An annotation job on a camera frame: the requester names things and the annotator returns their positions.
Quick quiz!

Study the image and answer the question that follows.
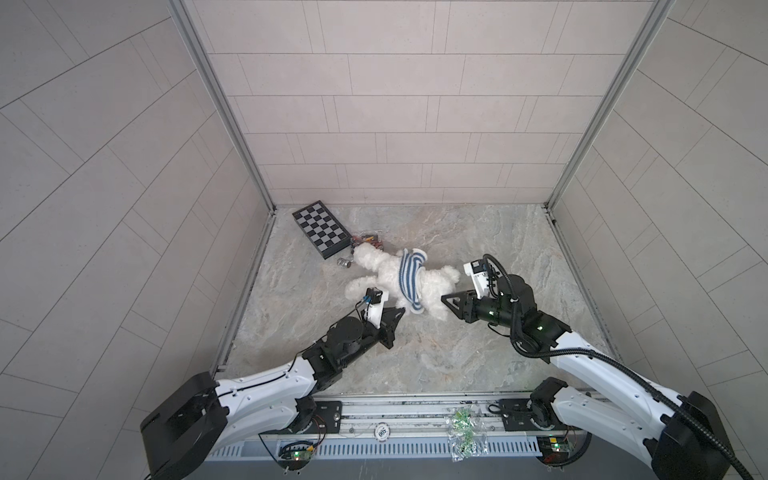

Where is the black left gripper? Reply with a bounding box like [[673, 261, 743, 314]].
[[334, 309, 406, 370]]

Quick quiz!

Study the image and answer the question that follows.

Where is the white fluffy teddy bear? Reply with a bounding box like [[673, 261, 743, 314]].
[[344, 244, 460, 321]]

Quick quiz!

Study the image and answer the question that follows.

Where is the blue white striped knit sweater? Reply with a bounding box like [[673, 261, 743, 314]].
[[398, 248, 427, 314]]

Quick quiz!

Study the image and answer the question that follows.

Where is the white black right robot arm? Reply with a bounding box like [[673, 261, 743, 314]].
[[441, 275, 751, 479]]

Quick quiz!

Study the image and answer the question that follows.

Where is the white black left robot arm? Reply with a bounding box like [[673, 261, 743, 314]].
[[140, 307, 406, 479]]

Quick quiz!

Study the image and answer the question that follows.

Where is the bag of colourful small parts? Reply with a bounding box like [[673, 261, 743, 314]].
[[350, 233, 383, 252]]

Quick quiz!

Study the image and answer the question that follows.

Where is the black white chessboard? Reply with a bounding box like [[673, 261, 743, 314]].
[[292, 200, 352, 260]]

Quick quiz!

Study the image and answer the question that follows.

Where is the clear bag of green parts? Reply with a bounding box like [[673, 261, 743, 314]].
[[446, 407, 489, 462]]

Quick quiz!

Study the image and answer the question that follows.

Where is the left green circuit board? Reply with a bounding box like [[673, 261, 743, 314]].
[[277, 440, 317, 472]]

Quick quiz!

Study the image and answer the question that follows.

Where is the right circuit board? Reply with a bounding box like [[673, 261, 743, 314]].
[[536, 436, 574, 468]]

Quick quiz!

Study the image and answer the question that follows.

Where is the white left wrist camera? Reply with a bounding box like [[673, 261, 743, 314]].
[[363, 287, 389, 329]]

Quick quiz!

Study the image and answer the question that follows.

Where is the aluminium front mounting rail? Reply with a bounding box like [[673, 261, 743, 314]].
[[173, 391, 670, 445]]

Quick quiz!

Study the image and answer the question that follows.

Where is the round silver rail knob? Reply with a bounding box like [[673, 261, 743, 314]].
[[374, 422, 391, 443]]

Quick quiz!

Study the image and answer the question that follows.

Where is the black corrugated cable conduit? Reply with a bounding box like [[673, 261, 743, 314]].
[[482, 253, 754, 480]]

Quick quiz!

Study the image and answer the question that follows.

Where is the right aluminium corner post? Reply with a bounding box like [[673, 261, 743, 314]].
[[545, 0, 676, 211]]

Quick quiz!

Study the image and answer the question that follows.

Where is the aluminium corner post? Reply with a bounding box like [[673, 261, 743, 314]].
[[164, 0, 277, 212], [545, 0, 676, 211]]

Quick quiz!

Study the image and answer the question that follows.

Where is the left aluminium corner post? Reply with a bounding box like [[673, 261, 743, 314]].
[[164, 0, 277, 212]]

